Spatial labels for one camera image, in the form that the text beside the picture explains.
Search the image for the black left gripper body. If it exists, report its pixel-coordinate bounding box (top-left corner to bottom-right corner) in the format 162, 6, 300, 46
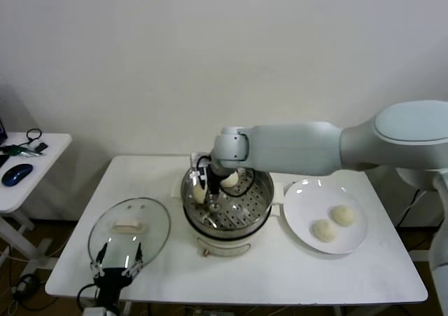
94, 267, 133, 291

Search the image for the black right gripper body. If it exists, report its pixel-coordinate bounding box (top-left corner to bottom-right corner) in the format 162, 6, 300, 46
205, 164, 225, 195

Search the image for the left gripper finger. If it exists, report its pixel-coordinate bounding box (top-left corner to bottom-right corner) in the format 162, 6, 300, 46
90, 242, 108, 279
122, 242, 144, 278

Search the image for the white steamed baozi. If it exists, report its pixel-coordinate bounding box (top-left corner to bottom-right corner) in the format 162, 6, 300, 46
330, 204, 358, 226
192, 184, 209, 205
222, 170, 241, 189
311, 218, 339, 242

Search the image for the round glass pot lid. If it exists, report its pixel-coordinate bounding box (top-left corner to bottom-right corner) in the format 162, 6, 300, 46
87, 197, 172, 270

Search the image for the perforated steel steamer basket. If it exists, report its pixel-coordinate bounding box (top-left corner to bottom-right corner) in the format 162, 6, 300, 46
170, 151, 285, 231

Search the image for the cream electric pot base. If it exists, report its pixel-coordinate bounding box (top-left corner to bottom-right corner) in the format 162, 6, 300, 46
183, 203, 282, 259

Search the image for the white round plate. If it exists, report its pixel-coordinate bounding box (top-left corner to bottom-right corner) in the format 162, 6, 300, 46
281, 178, 369, 256

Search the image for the blue computer mouse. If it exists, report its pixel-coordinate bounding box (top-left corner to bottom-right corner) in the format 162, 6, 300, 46
1, 164, 34, 187

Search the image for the white side table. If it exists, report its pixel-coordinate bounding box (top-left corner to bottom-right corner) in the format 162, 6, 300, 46
0, 132, 74, 271

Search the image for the green key bunch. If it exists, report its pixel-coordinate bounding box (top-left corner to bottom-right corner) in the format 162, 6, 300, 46
0, 144, 45, 158

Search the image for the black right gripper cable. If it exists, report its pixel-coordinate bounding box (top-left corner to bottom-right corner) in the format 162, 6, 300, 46
194, 153, 213, 184

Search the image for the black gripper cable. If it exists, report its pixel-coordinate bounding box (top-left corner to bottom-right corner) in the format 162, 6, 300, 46
194, 153, 213, 184
76, 283, 99, 309

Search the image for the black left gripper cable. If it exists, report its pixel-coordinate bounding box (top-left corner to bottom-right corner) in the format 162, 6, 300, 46
76, 283, 99, 309

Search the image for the black looped cord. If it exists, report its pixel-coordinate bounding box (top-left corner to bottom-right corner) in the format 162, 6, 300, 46
13, 129, 43, 149

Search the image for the black cable with adapter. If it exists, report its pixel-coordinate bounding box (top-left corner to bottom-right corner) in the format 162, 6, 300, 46
395, 188, 426, 229

